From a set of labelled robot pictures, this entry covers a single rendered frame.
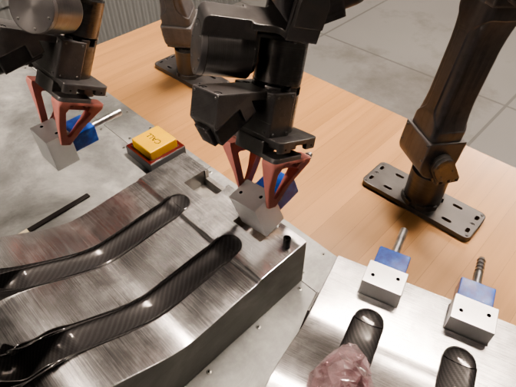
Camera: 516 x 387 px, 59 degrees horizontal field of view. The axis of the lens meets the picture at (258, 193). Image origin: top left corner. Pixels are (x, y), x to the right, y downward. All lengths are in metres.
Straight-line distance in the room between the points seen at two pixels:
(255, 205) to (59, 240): 0.26
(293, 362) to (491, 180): 0.55
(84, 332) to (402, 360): 0.36
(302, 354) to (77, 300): 0.26
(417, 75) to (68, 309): 2.52
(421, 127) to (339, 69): 2.10
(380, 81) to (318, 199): 1.98
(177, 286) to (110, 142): 0.44
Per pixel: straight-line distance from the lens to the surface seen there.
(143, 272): 0.60
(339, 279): 0.62
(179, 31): 1.00
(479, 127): 2.52
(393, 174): 0.85
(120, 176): 0.86
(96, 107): 0.68
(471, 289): 0.64
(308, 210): 0.77
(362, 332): 0.59
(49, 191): 0.87
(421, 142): 0.70
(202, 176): 0.71
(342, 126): 0.96
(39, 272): 0.60
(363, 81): 2.70
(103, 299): 0.57
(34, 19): 0.60
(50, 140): 0.70
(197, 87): 0.48
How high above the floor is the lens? 1.36
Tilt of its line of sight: 45 degrees down
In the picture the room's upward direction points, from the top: straight up
